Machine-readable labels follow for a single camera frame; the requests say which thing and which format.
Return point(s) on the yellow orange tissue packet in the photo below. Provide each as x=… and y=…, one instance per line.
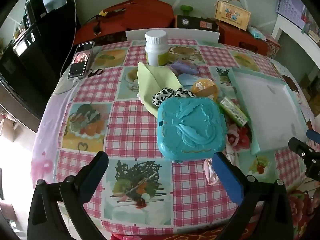
x=203, y=87

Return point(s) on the purple wall calendar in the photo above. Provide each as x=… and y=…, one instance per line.
x=290, y=5

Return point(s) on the black box with gauge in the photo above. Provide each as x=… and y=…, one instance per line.
x=192, y=22

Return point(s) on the teal plastic dolphin box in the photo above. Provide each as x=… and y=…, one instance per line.
x=190, y=127

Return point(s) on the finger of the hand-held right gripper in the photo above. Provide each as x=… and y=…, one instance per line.
x=302, y=152
x=313, y=134

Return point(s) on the black screen device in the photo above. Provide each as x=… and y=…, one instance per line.
x=53, y=0

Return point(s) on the green tissue packet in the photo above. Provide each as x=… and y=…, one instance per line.
x=233, y=111

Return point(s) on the black smartphone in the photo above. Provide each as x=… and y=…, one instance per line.
x=80, y=60

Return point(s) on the purple cartoon packet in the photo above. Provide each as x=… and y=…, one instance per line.
x=182, y=67

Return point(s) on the black cabinet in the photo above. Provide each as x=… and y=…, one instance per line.
x=37, y=75

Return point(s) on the leopard print scrunchie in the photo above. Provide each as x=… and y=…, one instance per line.
x=160, y=96

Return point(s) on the pink checked tablecloth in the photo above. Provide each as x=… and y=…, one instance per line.
x=125, y=120

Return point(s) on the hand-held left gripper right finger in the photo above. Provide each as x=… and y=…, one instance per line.
x=226, y=177

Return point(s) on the red floral cloth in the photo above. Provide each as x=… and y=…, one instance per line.
x=240, y=137

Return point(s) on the white bottle with green label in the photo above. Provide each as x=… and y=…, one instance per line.
x=156, y=47

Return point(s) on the light green cloth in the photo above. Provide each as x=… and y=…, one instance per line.
x=155, y=80

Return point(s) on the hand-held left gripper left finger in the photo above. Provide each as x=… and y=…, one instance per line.
x=95, y=171

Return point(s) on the white tray with teal rim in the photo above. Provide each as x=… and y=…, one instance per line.
x=265, y=105

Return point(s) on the red patterned box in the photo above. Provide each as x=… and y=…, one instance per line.
x=272, y=46

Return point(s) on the green plastic dumbbell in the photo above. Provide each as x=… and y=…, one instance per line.
x=186, y=9

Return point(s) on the pink satin cloth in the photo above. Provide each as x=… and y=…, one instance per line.
x=208, y=172

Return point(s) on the pale blue tissue pack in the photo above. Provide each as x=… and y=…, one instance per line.
x=256, y=33

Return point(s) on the white shelf frame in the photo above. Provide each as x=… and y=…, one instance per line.
x=282, y=25

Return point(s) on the wooden picture sign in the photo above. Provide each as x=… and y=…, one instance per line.
x=232, y=15

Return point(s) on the large red box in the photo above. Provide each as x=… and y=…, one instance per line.
x=140, y=12

